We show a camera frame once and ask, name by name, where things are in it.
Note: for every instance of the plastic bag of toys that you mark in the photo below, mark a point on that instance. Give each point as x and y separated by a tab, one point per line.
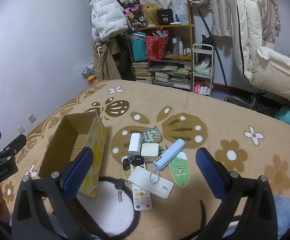
88	72

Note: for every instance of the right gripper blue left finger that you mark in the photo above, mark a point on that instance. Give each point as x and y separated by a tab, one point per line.
74	173

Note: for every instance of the wall socket plate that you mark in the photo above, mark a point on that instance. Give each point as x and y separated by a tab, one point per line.
21	129
32	118

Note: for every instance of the black box number 40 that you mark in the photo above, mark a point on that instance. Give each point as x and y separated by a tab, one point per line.
165	16

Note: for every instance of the wall socket plate upper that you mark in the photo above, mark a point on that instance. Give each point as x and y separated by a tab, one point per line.
32	118

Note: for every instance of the beige trench coat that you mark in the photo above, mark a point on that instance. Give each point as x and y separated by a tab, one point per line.
103	62

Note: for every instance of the wooden bookshelf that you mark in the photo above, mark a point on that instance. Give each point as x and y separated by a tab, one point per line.
175	69

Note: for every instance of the white metal trolley cart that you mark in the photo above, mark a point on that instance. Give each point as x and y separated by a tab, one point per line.
203	69

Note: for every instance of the red patterned gift bag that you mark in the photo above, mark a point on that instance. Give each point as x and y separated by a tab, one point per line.
155	44

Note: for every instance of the cardboard box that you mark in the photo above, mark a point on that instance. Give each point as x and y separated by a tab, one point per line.
75	132

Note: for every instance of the wall socket plate lower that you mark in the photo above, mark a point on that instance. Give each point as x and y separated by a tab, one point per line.
21	129

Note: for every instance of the white rectangular device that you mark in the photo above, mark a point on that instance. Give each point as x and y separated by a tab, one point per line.
150	182

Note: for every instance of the black car key bunch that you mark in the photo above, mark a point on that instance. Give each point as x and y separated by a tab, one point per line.
136	160

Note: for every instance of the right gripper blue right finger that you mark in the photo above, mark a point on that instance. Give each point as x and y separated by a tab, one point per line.
214	173

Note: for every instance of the white TV remote control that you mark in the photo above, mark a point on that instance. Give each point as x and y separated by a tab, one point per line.
141	198

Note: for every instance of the teal bag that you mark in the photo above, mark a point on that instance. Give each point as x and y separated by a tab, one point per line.
137	41

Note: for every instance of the stack of books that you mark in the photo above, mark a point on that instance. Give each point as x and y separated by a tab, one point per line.
141	71

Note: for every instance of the white puffer jacket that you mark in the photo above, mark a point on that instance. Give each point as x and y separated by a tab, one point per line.
107	20

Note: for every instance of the white square plug charger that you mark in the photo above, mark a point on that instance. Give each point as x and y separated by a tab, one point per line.
150	152

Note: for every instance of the light blue cylindrical power bank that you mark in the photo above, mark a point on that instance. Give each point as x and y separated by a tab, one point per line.
169	154

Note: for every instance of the black single key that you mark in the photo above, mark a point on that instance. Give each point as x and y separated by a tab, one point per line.
119	186

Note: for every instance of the white tall charger block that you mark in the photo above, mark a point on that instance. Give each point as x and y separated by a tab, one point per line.
135	144

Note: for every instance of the green oval Pochacco speaker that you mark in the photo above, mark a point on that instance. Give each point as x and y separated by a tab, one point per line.
180	170

